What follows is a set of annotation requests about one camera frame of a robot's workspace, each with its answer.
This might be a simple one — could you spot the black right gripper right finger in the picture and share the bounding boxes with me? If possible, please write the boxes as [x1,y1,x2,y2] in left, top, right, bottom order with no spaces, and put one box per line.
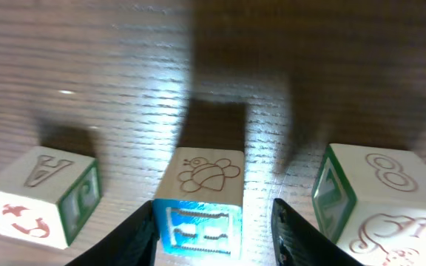
[271,198,362,266]

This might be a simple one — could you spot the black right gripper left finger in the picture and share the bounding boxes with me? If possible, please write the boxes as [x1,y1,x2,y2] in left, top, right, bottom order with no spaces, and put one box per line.
[67,201,160,266]

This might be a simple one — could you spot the wooden block blue top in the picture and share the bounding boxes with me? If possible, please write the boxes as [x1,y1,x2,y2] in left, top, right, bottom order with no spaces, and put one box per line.
[152,146,246,260]

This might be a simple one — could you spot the wooden block number 8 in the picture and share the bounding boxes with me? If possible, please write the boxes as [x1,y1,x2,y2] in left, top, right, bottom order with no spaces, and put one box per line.
[311,143,426,265]

